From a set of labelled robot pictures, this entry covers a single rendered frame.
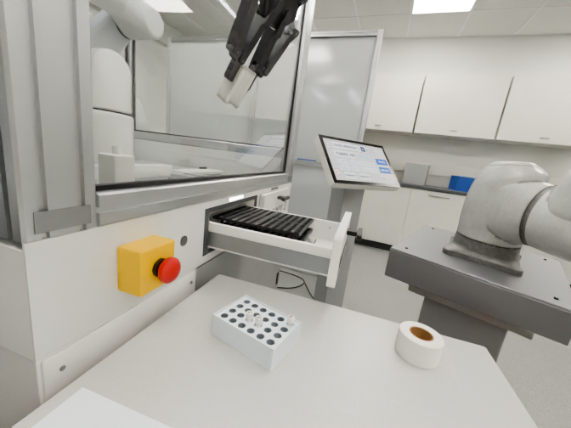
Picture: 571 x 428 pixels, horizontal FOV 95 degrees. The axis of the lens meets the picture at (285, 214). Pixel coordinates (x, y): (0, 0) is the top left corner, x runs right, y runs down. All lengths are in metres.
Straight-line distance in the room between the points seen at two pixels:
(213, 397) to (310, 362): 0.15
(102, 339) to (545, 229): 0.87
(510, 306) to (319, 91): 2.01
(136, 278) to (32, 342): 0.12
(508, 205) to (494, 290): 0.21
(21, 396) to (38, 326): 0.12
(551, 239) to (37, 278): 0.89
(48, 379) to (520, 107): 4.22
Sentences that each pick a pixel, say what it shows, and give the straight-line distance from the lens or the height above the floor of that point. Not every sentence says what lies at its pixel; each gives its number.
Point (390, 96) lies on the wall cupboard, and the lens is 3.99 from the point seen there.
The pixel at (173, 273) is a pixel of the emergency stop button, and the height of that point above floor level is 0.87.
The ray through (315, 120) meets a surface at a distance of 2.37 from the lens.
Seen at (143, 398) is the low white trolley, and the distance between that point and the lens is 0.43.
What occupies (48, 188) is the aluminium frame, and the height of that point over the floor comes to 1.00.
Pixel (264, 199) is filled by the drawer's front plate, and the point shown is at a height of 0.92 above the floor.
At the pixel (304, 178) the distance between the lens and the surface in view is 2.37.
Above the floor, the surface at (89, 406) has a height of 0.78.
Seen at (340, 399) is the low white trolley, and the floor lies 0.76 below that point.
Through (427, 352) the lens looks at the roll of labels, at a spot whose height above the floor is 0.79.
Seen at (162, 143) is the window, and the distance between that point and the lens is 0.51.
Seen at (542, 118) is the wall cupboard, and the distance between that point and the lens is 4.23.
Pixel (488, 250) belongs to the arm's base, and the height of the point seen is 0.89.
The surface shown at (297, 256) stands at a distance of 0.56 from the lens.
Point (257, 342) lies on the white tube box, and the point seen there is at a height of 0.79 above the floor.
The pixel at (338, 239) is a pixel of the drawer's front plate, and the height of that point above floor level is 0.92.
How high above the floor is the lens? 1.07
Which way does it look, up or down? 13 degrees down
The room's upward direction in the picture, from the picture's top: 7 degrees clockwise
